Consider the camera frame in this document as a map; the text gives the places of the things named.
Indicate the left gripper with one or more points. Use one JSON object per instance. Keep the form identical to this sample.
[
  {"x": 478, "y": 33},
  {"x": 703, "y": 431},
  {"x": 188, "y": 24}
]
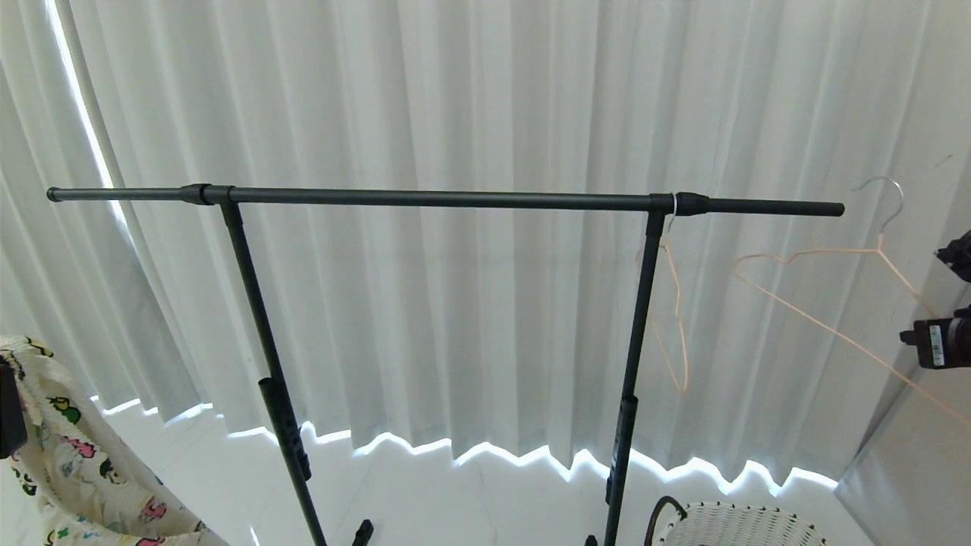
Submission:
[{"x": 11, "y": 417}]

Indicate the pink clothes hanger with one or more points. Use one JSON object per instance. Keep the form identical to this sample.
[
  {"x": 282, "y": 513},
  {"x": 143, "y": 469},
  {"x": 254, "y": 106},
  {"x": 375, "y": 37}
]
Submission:
[
  {"x": 686, "y": 371},
  {"x": 880, "y": 249}
]

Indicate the white laundry basket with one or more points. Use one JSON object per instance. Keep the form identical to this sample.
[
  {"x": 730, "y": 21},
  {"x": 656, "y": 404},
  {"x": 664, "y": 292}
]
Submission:
[{"x": 728, "y": 527}]

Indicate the black clothes rack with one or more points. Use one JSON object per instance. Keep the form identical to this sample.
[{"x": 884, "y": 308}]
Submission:
[{"x": 455, "y": 199}]

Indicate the white curtain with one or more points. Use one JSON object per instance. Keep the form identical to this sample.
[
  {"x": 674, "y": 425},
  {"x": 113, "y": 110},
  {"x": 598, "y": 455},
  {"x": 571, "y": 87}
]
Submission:
[{"x": 455, "y": 303}]

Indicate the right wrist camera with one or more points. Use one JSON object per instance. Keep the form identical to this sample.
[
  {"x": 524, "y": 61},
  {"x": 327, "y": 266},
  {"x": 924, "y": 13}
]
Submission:
[{"x": 960, "y": 258}]

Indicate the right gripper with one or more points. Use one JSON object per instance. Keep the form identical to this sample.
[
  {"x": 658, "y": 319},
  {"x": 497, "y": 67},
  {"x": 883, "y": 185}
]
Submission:
[{"x": 952, "y": 341}]

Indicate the cream printed garment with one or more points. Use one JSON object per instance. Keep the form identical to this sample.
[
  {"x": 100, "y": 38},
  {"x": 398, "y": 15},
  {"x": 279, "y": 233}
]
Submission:
[{"x": 76, "y": 470}]

